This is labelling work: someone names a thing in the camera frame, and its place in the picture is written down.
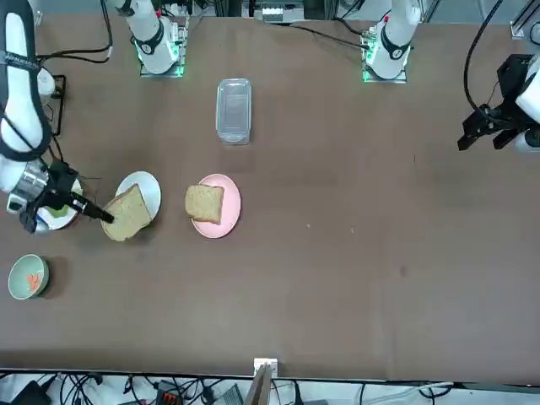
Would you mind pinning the white power strip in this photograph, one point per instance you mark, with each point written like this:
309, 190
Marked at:
272, 12

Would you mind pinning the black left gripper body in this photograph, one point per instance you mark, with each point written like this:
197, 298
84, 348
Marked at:
512, 80

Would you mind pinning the red and black power strip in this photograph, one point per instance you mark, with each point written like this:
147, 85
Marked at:
171, 394

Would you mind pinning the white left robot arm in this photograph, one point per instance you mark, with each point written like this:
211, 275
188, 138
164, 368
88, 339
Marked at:
394, 38

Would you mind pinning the pale round plate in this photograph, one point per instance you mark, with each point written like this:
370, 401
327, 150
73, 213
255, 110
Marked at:
63, 223

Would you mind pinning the green lettuce leaf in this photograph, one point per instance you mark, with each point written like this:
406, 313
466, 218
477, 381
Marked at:
57, 211

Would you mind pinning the black power adapter box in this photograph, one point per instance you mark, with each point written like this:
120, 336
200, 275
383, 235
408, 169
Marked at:
31, 394

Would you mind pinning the white cup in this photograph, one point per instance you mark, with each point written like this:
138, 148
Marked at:
46, 84

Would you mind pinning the aluminium camera post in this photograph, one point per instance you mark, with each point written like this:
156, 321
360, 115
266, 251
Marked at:
266, 365

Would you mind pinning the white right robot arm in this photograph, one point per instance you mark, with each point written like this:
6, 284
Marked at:
21, 105

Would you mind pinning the brown bread slice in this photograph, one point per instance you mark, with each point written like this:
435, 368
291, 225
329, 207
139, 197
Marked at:
204, 204
126, 215

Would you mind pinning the clear plastic container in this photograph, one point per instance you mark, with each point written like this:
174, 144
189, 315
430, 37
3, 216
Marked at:
234, 111

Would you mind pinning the aluminium corner bracket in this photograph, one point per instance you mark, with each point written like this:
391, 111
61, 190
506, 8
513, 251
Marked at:
519, 29

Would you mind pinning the pink round plate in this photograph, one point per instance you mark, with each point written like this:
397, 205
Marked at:
230, 211

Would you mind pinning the green ceramic bowl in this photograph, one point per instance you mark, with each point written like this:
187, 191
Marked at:
19, 270

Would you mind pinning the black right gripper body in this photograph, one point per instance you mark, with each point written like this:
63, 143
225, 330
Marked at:
61, 181

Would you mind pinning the white round plate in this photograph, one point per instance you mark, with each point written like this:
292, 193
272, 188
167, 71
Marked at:
145, 185

